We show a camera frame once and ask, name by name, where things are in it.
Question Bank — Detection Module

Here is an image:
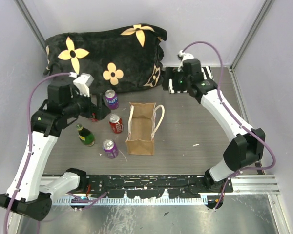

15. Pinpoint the green glass bottle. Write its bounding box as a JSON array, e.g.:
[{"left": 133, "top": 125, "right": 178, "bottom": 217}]
[{"left": 76, "top": 124, "right": 95, "bottom": 147}]

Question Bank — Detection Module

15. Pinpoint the brown canvas tote bag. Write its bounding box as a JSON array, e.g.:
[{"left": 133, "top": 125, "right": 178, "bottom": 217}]
[{"left": 125, "top": 102, "right": 165, "bottom": 156}]

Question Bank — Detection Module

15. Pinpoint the purple cable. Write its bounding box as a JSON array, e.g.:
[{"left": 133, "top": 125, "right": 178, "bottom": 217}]
[
  {"left": 179, "top": 40, "right": 276, "bottom": 210},
  {"left": 5, "top": 72, "right": 109, "bottom": 234}
]

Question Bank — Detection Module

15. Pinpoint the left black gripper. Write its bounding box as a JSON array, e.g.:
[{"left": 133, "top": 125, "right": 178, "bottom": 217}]
[{"left": 64, "top": 86, "right": 112, "bottom": 120}]

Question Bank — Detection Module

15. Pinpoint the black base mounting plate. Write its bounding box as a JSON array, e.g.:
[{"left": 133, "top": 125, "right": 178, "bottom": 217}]
[{"left": 70, "top": 175, "right": 225, "bottom": 199}]

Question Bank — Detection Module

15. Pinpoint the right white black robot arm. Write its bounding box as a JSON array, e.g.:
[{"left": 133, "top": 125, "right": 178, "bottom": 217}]
[{"left": 163, "top": 58, "right": 265, "bottom": 192}]

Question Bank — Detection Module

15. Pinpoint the black floral plush blanket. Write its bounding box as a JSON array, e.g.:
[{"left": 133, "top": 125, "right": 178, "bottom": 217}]
[{"left": 44, "top": 23, "right": 167, "bottom": 93}]

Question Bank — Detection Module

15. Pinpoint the right aluminium frame post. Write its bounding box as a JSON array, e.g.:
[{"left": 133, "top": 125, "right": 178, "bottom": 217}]
[{"left": 230, "top": 0, "right": 275, "bottom": 72}]

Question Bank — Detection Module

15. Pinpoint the red cola can middle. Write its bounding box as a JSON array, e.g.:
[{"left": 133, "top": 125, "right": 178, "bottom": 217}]
[{"left": 109, "top": 114, "right": 124, "bottom": 134}]

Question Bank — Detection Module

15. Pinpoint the black white striped cloth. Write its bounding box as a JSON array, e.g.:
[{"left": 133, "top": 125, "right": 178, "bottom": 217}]
[{"left": 168, "top": 66, "right": 214, "bottom": 94}]

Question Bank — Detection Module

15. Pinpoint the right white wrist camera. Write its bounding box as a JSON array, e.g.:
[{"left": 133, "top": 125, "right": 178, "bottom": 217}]
[{"left": 177, "top": 50, "right": 194, "bottom": 72}]

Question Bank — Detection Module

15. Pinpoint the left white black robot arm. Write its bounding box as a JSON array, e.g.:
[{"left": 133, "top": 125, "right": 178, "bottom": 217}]
[{"left": 0, "top": 83, "right": 111, "bottom": 221}]

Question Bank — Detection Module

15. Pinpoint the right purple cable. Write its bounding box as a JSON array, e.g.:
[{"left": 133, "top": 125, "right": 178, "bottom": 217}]
[{"left": 179, "top": 40, "right": 276, "bottom": 210}]

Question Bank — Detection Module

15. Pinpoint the purple soda can front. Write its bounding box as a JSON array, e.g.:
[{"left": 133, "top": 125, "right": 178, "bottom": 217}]
[{"left": 102, "top": 139, "right": 119, "bottom": 158}]

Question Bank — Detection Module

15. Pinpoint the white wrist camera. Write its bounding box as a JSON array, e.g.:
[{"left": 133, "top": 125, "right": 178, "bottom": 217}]
[
  {"left": 177, "top": 50, "right": 194, "bottom": 72},
  {"left": 69, "top": 72, "right": 94, "bottom": 97}
]

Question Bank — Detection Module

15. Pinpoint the left aluminium frame post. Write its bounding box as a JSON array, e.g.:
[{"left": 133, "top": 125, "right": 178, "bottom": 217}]
[{"left": 14, "top": 0, "right": 45, "bottom": 50}]

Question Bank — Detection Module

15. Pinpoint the slotted cable duct rail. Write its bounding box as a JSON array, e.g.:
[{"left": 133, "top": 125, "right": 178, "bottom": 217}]
[{"left": 51, "top": 196, "right": 208, "bottom": 206}]

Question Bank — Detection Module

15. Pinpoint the purple Fanta can rear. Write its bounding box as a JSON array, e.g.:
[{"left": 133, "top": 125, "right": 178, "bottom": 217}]
[{"left": 105, "top": 89, "right": 119, "bottom": 110}]

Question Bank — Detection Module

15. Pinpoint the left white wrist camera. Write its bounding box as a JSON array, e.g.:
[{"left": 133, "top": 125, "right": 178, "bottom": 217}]
[{"left": 69, "top": 72, "right": 94, "bottom": 97}]

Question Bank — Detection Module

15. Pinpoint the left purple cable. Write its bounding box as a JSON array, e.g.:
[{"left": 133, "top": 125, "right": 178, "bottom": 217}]
[{"left": 5, "top": 72, "right": 109, "bottom": 234}]

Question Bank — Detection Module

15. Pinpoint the aluminium frame post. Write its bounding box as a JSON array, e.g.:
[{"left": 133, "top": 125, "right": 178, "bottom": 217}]
[
  {"left": 14, "top": 0, "right": 45, "bottom": 50},
  {"left": 230, "top": 0, "right": 275, "bottom": 72}
]

